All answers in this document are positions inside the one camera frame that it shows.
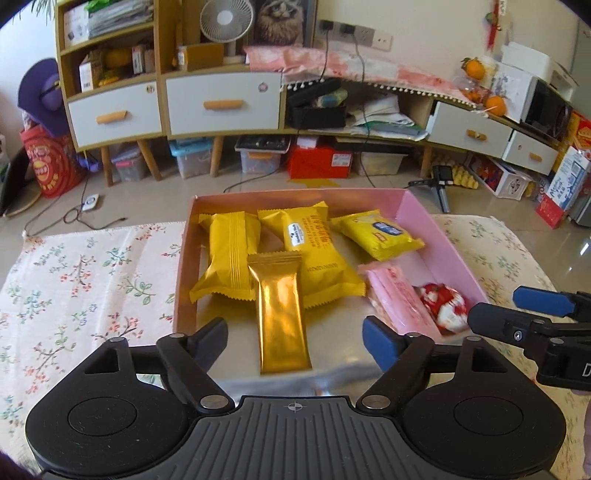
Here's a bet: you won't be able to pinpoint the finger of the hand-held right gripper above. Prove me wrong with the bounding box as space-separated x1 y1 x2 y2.
513 286 591 319
467 302 555 347

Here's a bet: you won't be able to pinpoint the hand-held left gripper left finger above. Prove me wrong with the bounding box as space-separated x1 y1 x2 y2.
83 318 235 414

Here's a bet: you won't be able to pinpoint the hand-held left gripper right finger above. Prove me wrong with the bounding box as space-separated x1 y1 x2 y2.
355 316 509 412

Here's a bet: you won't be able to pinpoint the pink candy wrapper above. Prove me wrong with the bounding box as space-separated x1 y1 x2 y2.
357 261 443 337

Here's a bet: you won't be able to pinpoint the pink and silver cardboard box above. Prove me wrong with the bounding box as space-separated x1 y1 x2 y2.
172 187 491 398

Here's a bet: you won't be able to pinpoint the red candy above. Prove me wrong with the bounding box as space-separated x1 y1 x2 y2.
412 281 471 336

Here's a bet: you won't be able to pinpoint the gold snack bar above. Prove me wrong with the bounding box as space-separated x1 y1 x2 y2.
246 252 315 376

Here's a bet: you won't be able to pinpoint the yellow ribbed seam snack packet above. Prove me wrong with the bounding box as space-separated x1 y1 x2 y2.
189 211 262 302

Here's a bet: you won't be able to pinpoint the large yellow snack packet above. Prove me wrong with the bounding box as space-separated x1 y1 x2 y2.
257 201 367 310

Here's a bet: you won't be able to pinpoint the small yellow blue-label packet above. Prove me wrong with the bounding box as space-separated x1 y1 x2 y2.
329 209 426 262

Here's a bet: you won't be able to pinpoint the red and blue carton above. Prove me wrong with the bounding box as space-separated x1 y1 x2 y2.
534 147 591 230

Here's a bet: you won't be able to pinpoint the white colourful printed box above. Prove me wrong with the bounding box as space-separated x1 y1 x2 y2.
467 154 533 200

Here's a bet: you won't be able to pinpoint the floral tablecloth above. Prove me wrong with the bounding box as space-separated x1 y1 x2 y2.
0 213 591 480

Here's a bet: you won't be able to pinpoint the small grey tripod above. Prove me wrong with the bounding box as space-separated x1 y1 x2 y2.
409 165 457 214

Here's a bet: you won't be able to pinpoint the yellow egg tray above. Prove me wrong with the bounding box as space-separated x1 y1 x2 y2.
449 165 482 191

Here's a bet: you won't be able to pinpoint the yellow box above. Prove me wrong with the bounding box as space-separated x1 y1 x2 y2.
554 111 591 162

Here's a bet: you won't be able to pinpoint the black microwave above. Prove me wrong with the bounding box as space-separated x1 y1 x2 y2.
521 76 574 142

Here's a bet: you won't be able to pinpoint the red cardboard box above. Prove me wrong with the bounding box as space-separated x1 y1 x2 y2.
286 136 355 182

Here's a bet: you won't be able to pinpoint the small clear storage bin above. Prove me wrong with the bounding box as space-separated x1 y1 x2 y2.
110 143 149 184

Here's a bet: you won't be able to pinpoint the white printed paper bag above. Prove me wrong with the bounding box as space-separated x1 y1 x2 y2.
494 62 536 121

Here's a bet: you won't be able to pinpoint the pile of papers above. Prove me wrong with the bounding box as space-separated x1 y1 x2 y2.
346 91 431 140

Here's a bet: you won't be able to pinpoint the black basket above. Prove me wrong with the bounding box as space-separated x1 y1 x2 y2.
285 78 349 131

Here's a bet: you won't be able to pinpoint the red round-print bag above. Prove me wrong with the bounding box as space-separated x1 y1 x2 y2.
18 126 88 200

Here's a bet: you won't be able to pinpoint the dark flat board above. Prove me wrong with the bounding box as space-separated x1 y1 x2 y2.
0 148 43 219

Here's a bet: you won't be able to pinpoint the white drawer with round sticker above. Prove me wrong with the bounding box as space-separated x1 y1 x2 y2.
164 71 283 138

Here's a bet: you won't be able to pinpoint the pink cloth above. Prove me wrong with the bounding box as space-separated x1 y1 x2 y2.
243 45 474 106

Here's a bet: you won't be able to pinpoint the brown cardboard box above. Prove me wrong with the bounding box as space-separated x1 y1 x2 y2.
177 43 225 71

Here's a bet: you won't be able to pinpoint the yellow round object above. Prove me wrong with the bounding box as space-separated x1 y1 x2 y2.
102 47 133 85

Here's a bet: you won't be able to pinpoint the small white box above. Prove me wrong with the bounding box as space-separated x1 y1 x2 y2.
78 50 104 93

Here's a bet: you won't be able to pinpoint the purple hat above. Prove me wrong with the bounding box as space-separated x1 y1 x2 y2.
17 58 71 138

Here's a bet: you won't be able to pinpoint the wooden cabinet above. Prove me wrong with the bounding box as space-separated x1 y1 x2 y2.
54 0 288 188

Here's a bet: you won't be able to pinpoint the white desk fan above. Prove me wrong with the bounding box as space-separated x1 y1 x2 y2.
198 0 256 65

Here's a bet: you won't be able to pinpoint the cat picture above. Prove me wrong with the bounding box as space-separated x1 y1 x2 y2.
253 0 318 48

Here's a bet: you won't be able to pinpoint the stack of magazines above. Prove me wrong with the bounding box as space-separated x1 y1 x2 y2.
87 0 154 38

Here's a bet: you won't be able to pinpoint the white drawer with wooden handle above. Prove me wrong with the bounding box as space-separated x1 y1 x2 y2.
66 82 164 149
426 100 514 161
501 130 560 176

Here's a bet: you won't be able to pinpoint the black cable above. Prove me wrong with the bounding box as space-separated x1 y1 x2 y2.
23 175 127 236

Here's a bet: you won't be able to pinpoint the white wall sockets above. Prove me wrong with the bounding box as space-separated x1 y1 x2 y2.
318 19 394 52

